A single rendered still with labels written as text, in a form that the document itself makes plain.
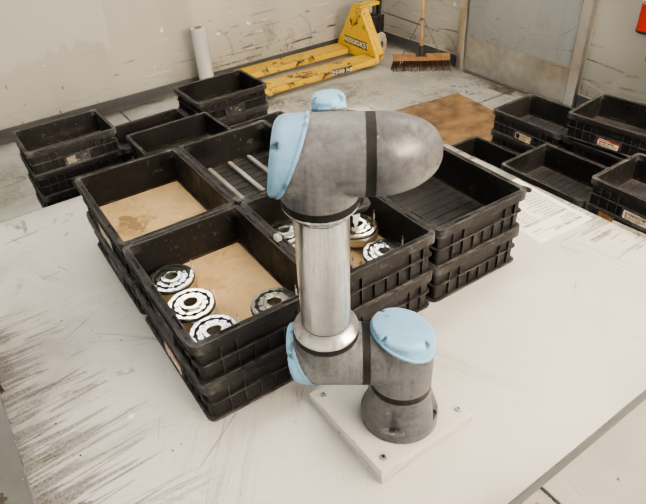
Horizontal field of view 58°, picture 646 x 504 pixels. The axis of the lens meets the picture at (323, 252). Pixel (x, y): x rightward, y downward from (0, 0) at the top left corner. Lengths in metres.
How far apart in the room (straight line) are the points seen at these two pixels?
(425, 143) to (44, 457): 0.96
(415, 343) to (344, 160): 0.40
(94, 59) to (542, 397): 3.90
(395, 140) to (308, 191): 0.13
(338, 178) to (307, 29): 4.58
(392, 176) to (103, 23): 3.92
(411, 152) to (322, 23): 4.65
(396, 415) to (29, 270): 1.15
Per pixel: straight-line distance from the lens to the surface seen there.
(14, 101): 4.55
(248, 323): 1.13
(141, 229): 1.64
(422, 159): 0.79
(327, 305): 0.94
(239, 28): 4.98
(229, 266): 1.43
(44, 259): 1.88
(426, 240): 1.32
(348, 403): 1.23
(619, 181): 2.53
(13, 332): 1.66
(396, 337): 1.03
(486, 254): 1.55
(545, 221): 1.84
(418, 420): 1.15
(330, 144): 0.76
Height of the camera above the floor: 1.69
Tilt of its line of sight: 37 degrees down
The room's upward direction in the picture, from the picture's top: 4 degrees counter-clockwise
